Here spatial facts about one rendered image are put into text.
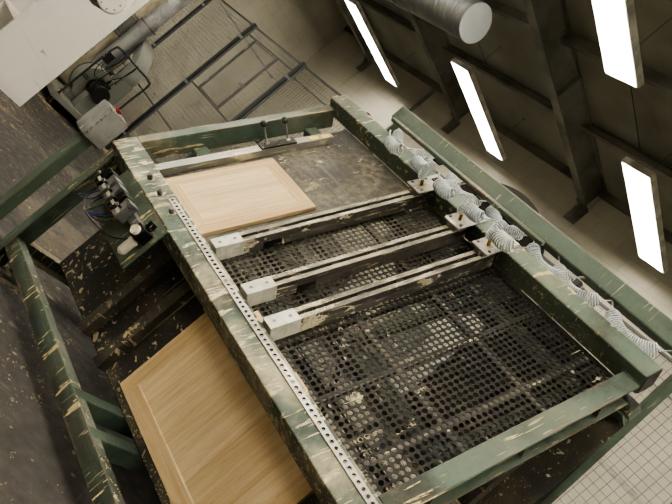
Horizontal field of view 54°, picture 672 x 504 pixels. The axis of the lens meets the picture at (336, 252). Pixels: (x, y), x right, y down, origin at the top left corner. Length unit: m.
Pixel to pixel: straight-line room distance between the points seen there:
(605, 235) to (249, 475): 6.32
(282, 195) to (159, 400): 1.06
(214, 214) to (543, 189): 6.27
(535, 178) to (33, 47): 5.88
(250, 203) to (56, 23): 3.84
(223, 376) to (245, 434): 0.26
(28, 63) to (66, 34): 0.42
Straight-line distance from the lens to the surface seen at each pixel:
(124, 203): 2.87
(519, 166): 9.04
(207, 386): 2.65
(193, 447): 2.60
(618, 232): 8.15
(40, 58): 6.58
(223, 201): 3.00
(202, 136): 3.46
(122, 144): 3.34
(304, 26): 12.44
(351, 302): 2.49
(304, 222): 2.83
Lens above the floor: 1.23
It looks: 1 degrees up
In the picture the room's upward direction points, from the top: 50 degrees clockwise
